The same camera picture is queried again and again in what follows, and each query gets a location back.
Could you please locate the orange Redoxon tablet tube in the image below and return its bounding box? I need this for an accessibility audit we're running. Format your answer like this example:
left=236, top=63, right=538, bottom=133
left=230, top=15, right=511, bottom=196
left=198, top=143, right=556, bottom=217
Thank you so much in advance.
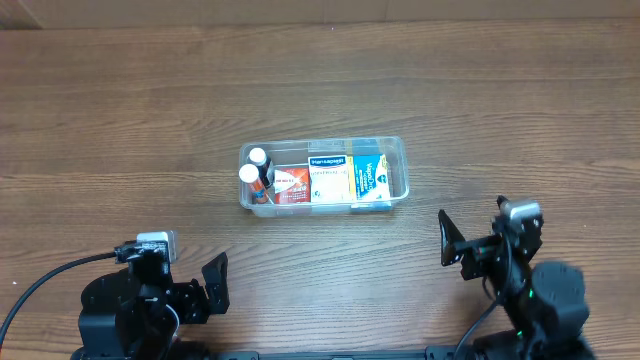
left=239, top=164, right=270, bottom=204

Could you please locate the blue VapoDrops box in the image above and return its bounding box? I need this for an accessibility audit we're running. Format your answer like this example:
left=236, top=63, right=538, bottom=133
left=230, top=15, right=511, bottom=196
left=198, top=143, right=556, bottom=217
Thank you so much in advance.
left=352, top=154, right=391, bottom=201

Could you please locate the orange red medicine box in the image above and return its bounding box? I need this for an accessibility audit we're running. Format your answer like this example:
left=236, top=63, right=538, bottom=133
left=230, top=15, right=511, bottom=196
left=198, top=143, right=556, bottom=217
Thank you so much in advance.
left=274, top=167, right=310, bottom=204

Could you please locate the dark brown syrup bottle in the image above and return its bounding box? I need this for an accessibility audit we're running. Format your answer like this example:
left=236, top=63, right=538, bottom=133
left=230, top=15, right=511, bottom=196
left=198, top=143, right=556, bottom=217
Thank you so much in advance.
left=248, top=147, right=275, bottom=188

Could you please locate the white Hansaplast plaster box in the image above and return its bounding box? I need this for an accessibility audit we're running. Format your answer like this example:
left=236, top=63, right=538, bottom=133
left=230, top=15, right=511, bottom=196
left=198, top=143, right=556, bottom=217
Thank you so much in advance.
left=308, top=155, right=351, bottom=203

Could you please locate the clear plastic container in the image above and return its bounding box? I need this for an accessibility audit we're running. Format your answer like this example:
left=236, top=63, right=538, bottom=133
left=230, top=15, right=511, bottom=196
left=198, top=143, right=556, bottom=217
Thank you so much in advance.
left=239, top=136, right=410, bottom=217

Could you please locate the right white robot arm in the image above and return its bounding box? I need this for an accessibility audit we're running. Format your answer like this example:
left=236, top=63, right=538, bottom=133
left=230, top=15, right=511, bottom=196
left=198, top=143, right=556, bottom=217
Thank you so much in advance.
left=427, top=197, right=595, bottom=359

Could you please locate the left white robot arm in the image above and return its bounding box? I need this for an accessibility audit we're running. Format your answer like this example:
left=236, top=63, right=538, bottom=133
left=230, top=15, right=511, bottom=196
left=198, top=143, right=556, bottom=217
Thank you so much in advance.
left=71, top=252, right=230, bottom=360

